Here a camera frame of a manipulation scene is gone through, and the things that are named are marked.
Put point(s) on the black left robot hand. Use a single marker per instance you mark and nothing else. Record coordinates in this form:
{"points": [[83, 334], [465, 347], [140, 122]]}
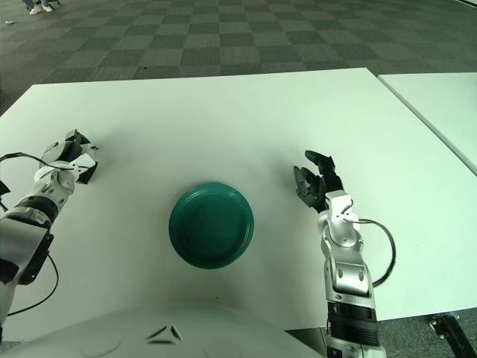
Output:
{"points": [[69, 149]]}

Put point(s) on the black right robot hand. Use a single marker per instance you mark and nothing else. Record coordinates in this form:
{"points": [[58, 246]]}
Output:
{"points": [[329, 179]]}

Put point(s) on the white charger plug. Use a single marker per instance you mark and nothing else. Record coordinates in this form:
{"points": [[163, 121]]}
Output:
{"points": [[85, 160]]}

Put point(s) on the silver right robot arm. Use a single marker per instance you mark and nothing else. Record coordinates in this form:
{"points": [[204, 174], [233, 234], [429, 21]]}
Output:
{"points": [[348, 276]]}

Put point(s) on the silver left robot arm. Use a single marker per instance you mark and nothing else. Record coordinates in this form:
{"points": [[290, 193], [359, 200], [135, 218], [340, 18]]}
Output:
{"points": [[30, 209]]}

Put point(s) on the green round plate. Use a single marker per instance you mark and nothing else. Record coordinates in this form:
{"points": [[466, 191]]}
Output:
{"points": [[210, 227]]}

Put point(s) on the white side table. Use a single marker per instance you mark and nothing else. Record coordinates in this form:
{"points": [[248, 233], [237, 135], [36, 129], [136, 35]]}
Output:
{"points": [[439, 104]]}

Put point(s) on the white sneaker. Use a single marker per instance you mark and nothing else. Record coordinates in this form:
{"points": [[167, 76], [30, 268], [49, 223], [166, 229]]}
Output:
{"points": [[35, 10], [46, 7]]}

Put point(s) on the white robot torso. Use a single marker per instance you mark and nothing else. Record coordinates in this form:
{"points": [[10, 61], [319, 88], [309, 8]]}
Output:
{"points": [[112, 332]]}

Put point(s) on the black table foot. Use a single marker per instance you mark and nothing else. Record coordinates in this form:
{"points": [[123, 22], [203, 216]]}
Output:
{"points": [[452, 335]]}

